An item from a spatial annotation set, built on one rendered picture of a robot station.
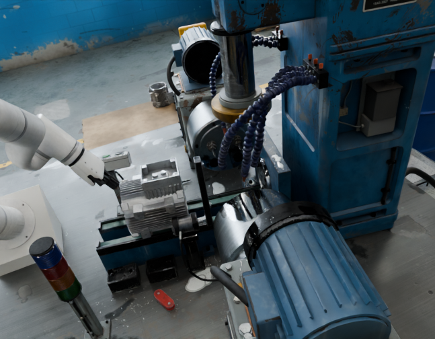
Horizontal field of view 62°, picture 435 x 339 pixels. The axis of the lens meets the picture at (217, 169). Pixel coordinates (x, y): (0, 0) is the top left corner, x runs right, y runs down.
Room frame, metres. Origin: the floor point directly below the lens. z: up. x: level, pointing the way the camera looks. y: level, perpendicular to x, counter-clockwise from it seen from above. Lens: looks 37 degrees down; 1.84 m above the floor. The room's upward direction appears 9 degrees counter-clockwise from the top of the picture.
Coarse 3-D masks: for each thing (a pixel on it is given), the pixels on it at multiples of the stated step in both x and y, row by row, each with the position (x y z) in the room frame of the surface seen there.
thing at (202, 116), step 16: (192, 112) 1.34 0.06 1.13; (208, 112) 1.25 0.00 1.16; (192, 128) 1.24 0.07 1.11; (208, 128) 1.18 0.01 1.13; (240, 128) 1.19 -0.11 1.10; (192, 144) 1.18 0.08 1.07; (208, 144) 1.17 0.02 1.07; (240, 144) 1.16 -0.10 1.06; (208, 160) 1.18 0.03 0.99; (240, 160) 1.19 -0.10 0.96
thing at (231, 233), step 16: (256, 192) 0.75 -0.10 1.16; (272, 192) 0.75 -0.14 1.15; (224, 208) 0.74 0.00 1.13; (240, 208) 0.71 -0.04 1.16; (256, 208) 0.69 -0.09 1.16; (224, 224) 0.69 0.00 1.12; (240, 224) 0.66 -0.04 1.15; (224, 240) 0.65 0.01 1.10; (240, 240) 0.61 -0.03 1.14; (224, 256) 0.62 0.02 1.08; (240, 256) 0.58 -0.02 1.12
